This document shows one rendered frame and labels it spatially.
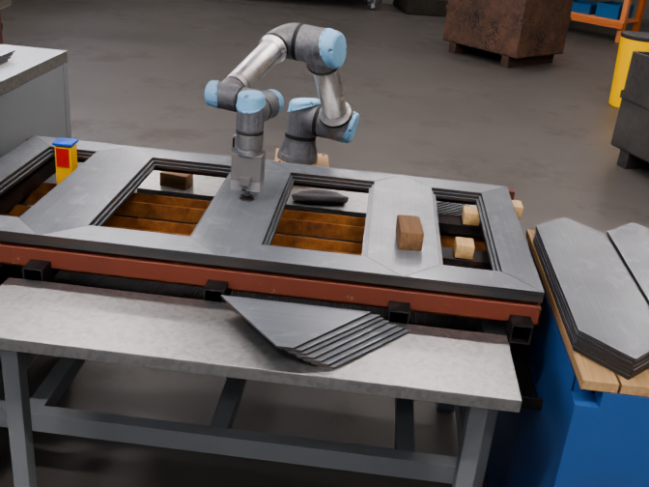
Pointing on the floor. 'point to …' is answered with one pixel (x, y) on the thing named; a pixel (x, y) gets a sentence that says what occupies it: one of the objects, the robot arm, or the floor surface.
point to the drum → (631, 41)
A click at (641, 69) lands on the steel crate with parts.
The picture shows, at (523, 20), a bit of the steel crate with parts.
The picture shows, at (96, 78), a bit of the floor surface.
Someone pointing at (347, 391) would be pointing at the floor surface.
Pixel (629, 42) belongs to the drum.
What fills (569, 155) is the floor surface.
